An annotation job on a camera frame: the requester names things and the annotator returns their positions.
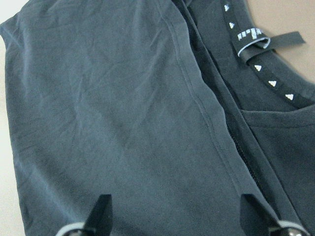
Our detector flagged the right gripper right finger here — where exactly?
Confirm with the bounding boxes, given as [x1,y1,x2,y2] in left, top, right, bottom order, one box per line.
[240,194,281,236]

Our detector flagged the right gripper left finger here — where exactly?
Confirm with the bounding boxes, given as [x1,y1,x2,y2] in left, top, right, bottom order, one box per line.
[83,194,113,236]

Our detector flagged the black graphic t-shirt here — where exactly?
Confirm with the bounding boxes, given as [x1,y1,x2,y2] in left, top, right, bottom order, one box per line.
[0,0,315,236]

